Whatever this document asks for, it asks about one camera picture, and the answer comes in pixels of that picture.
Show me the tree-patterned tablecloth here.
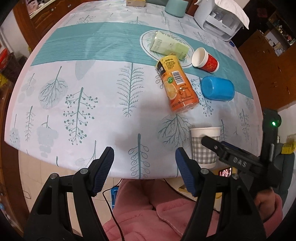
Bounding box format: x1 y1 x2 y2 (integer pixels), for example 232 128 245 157
4 1 262 179

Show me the pink fleece clothing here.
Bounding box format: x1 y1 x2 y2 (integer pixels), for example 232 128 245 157
102 178 284 241

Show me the pale green paper cup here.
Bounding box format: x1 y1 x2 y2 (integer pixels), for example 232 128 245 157
150 31 189 60

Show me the white cloth on organizer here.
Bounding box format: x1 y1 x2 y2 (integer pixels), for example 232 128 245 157
195 0 250 30

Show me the white desktop organizer box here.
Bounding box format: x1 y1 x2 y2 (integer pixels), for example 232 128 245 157
198 7 244 42

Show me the grey checked paper cup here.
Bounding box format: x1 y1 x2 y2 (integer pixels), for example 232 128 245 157
190 127 221 169

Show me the orange juice bottle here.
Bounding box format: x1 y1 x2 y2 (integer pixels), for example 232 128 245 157
156 55 199 112

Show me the red round tin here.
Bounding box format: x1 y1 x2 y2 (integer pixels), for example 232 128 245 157
0 48 10 72

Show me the dark wooden cabinet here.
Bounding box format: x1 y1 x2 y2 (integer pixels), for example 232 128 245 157
238 29 296 112

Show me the black cable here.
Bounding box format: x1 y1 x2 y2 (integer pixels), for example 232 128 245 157
101 178 127 241

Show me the blue plastic cup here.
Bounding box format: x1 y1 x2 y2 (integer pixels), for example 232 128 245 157
201 76 235 101

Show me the red paper cup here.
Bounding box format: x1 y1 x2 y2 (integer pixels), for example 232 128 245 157
191 47 219 73

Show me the right hand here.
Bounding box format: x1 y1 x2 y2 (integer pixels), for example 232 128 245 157
254 189 275 221

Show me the teal canister with brown lid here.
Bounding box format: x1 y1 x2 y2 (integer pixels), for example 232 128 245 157
165 0 188 18

